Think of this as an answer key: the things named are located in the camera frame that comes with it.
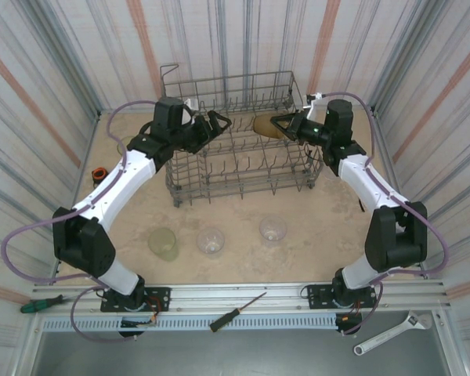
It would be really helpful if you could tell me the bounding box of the green handled screwdriver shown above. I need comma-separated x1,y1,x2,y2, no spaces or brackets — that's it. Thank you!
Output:
20,294,66,314

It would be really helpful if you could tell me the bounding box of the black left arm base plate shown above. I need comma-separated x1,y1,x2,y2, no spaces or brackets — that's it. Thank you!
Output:
100,286,172,313

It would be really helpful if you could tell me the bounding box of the pale green textured cup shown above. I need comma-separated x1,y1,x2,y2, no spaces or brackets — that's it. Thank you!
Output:
147,227,180,262

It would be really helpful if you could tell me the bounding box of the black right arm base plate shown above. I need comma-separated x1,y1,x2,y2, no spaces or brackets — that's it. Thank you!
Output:
305,284,377,310

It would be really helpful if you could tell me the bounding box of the grey slotted cable duct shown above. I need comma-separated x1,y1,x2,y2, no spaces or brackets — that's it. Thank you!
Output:
42,313,340,332

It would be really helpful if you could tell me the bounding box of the aluminium mounting rail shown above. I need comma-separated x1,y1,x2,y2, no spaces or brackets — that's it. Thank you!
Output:
31,278,454,314

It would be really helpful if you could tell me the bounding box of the black handled screwdriver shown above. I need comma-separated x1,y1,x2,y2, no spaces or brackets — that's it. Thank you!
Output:
209,291,268,334

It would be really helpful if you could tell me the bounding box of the clear drinking glass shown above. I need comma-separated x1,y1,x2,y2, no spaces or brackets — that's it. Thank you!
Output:
196,229,226,258
258,215,289,248

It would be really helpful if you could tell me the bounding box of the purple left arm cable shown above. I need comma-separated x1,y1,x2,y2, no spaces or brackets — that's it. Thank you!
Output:
0,99,160,342

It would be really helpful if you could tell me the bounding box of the silver adjustable wrench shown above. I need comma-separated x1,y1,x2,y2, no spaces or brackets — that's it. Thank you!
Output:
353,310,432,356

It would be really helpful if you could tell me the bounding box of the grey wire dish rack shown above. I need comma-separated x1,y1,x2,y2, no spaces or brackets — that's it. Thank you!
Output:
159,63,324,208

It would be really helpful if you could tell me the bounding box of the amber textured plastic cup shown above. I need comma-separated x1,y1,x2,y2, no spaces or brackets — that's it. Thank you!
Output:
252,114,287,140

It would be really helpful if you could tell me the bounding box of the grey metal shelf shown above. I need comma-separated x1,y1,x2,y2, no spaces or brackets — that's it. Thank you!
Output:
31,331,455,376

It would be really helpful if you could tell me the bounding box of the transparent green glass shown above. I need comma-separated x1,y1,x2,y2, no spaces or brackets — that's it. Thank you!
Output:
116,135,136,156

